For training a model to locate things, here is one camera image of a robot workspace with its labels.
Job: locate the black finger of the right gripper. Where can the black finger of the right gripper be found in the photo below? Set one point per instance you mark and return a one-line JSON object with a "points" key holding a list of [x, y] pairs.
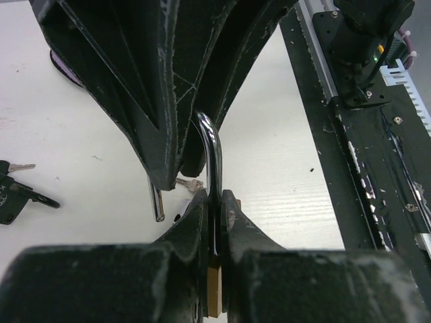
{"points": [[123, 54], [220, 42]]}

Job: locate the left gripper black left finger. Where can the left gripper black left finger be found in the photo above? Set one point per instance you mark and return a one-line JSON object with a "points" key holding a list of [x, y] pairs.
{"points": [[82, 283]]}

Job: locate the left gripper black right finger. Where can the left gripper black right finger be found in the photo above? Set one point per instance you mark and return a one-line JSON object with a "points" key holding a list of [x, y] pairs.
{"points": [[264, 282]]}

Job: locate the long-shackle brass padlock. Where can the long-shackle brass padlock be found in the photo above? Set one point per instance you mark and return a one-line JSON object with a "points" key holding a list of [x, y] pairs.
{"points": [[213, 202]]}

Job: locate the purple cloth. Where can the purple cloth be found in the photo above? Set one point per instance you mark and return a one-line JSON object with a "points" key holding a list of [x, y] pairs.
{"points": [[64, 69]]}

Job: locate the black padlock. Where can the black padlock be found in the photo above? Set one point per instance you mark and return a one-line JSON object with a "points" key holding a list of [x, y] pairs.
{"points": [[14, 197]]}

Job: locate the silver cable lock keys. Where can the silver cable lock keys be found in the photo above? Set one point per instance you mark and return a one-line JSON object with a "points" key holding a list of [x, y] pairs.
{"points": [[193, 185]]}

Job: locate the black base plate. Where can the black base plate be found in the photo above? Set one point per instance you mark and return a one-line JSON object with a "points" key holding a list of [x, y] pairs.
{"points": [[372, 145]]}

